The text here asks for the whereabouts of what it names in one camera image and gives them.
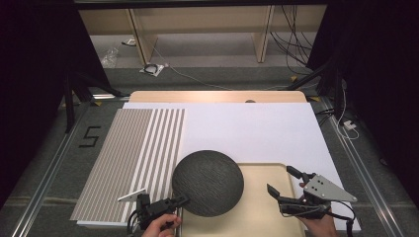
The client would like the black tripod stand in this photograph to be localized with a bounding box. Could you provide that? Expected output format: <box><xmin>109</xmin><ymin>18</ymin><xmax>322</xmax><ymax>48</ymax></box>
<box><xmin>286</xmin><ymin>57</ymin><xmax>346</xmax><ymax>121</ymax></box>
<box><xmin>63</xmin><ymin>68</ymin><xmax>124</xmax><ymax>134</ymax></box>

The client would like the person's right hand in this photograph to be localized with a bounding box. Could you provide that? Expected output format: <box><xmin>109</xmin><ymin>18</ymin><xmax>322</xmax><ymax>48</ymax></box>
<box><xmin>297</xmin><ymin>214</ymin><xmax>339</xmax><ymax>237</ymax></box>

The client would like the white packet with black cable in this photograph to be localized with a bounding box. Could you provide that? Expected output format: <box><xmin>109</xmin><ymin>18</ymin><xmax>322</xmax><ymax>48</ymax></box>
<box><xmin>139</xmin><ymin>62</ymin><xmax>165</xmax><ymax>77</ymax></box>

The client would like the thin white floor cable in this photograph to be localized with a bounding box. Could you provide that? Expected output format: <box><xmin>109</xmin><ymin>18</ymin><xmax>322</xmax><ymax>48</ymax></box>
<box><xmin>151</xmin><ymin>45</ymin><xmax>291</xmax><ymax>92</ymax></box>

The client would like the person's left hand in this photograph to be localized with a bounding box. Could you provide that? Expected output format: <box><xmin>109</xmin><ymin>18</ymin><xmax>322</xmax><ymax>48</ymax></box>
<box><xmin>141</xmin><ymin>214</ymin><xmax>183</xmax><ymax>237</ymax></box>

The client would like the short aluminium rail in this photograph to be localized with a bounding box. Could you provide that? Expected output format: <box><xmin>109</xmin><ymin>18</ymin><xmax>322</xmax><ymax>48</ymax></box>
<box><xmin>92</xmin><ymin>94</ymin><xmax>131</xmax><ymax>101</ymax></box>

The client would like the black curtain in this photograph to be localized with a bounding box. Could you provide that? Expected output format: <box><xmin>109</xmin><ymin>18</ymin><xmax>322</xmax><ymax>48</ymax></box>
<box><xmin>305</xmin><ymin>0</ymin><xmax>419</xmax><ymax>215</ymax></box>
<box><xmin>0</xmin><ymin>0</ymin><xmax>113</xmax><ymax>205</ymax></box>

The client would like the bundle of black cables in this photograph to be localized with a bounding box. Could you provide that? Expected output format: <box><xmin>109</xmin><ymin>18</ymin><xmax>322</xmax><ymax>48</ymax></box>
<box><xmin>270</xmin><ymin>4</ymin><xmax>314</xmax><ymax>76</ymax></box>

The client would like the dark grey round plate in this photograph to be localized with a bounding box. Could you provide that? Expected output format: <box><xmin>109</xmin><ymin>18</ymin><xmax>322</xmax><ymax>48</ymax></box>
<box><xmin>171</xmin><ymin>149</ymin><xmax>245</xmax><ymax>218</ymax></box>

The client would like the grey white striped placemat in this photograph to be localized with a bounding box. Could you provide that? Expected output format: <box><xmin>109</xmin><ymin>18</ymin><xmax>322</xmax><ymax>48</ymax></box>
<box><xmin>69</xmin><ymin>108</ymin><xmax>186</xmax><ymax>228</ymax></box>

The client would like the white board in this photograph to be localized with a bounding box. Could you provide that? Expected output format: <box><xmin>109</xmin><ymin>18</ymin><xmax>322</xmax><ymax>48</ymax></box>
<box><xmin>76</xmin><ymin>102</ymin><xmax>363</xmax><ymax>232</ymax></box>

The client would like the beige plastic tray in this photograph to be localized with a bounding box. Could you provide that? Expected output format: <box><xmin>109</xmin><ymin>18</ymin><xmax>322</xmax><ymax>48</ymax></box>
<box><xmin>176</xmin><ymin>162</ymin><xmax>305</xmax><ymax>237</ymax></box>

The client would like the long aluminium rail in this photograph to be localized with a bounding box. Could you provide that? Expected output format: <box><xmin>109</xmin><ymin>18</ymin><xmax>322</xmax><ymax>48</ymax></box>
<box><xmin>320</xmin><ymin>97</ymin><xmax>404</xmax><ymax>237</ymax></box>
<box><xmin>11</xmin><ymin>104</ymin><xmax>92</xmax><ymax>237</ymax></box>

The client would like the light wooden shelf unit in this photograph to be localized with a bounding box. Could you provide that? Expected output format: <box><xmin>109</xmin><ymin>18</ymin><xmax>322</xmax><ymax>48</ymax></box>
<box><xmin>78</xmin><ymin>4</ymin><xmax>327</xmax><ymax>65</ymax></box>

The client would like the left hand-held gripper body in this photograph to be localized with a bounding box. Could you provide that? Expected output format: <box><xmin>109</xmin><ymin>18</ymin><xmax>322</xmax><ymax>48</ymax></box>
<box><xmin>117</xmin><ymin>188</ymin><xmax>175</xmax><ymax>231</ymax></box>

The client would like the clear plastic bag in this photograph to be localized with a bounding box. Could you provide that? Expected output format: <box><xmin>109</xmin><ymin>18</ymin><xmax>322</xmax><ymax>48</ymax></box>
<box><xmin>100</xmin><ymin>47</ymin><xmax>120</xmax><ymax>68</ymax></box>

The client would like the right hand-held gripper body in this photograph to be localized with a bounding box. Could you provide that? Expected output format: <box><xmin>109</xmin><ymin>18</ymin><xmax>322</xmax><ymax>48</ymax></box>
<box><xmin>279</xmin><ymin>173</ymin><xmax>359</xmax><ymax>220</ymax></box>

